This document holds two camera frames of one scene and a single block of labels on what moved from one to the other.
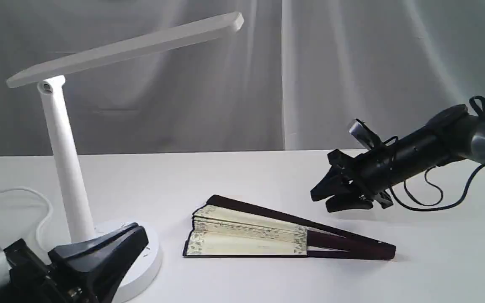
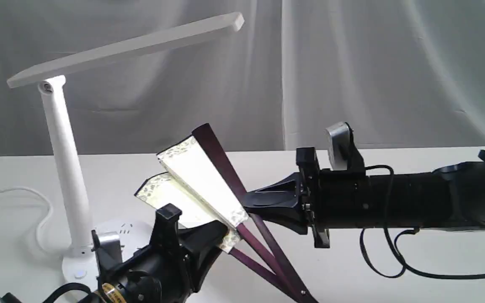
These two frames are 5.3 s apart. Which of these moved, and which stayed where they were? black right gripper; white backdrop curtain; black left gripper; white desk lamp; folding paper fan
Moved: folding paper fan; black right gripper; black left gripper
Stayed: white desk lamp; white backdrop curtain
